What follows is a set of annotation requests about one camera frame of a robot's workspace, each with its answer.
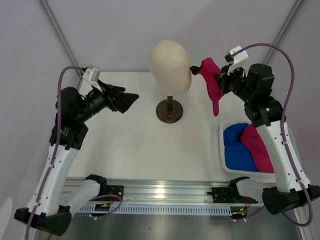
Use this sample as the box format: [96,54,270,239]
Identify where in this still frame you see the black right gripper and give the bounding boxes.
[214,61,255,103]

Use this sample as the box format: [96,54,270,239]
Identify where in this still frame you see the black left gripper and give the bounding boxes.
[76,79,139,123]

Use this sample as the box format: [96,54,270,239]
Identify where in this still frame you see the pink cap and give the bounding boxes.
[199,57,224,117]
[240,124,274,174]

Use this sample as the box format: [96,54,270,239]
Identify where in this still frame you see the cream mannequin head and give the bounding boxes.
[148,40,192,124]

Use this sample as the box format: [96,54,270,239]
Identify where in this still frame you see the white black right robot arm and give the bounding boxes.
[190,61,320,215]

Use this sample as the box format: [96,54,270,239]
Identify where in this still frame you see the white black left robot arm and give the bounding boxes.
[14,80,139,236]

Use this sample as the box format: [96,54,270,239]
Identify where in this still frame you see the white plastic basket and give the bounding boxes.
[219,121,275,178]

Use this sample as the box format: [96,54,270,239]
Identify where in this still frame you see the blue cap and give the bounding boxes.
[223,123,259,172]

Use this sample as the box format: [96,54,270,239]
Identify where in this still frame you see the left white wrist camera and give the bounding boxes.
[81,65,101,88]

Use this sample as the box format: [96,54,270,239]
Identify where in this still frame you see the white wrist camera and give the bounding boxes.
[224,46,249,75]
[81,65,101,88]

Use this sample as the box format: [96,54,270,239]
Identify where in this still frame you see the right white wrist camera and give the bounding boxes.
[224,46,249,75]

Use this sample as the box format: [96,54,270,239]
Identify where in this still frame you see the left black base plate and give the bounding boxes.
[99,185,124,202]

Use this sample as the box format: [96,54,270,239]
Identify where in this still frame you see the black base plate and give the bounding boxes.
[206,186,258,204]
[99,185,124,202]

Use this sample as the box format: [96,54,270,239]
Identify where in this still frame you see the aluminium mounting rail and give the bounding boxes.
[62,176,266,204]

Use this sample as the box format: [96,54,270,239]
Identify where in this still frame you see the left aluminium frame post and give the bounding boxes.
[37,0,79,67]

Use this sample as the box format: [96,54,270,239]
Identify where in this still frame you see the aluminium frame post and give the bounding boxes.
[262,0,308,65]
[37,0,79,67]

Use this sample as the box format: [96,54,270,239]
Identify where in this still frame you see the white slotted cable duct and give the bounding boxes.
[78,203,232,216]

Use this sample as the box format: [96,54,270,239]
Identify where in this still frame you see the right aluminium frame post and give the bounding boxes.
[262,0,308,65]

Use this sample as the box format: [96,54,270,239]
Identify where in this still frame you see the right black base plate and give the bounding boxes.
[206,186,258,204]

